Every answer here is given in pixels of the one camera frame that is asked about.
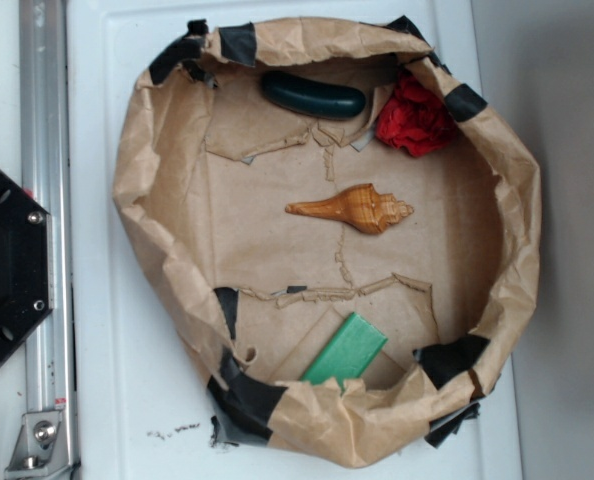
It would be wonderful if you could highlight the orange spiral sea shell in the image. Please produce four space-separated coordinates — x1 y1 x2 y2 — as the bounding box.
285 183 414 235

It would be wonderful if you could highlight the brown paper bin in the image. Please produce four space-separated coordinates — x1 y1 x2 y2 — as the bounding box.
113 17 542 468

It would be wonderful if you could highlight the green rectangular block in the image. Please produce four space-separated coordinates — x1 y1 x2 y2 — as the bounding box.
301 312 388 390

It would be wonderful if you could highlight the dark green cucumber toy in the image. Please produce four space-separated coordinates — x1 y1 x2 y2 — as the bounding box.
261 71 366 120

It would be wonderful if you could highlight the red crumpled cloth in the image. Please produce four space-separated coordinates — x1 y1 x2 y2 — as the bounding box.
375 71 458 158

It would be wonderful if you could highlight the white plastic tray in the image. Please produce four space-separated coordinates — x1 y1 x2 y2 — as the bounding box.
66 1 522 479

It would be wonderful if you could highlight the aluminium extrusion rail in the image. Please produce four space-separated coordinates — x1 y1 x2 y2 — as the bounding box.
19 1 81 479

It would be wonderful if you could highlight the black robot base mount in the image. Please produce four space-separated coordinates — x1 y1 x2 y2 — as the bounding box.
0 170 52 367

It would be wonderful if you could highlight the metal corner bracket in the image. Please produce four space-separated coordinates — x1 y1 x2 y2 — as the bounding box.
4 410 69 479

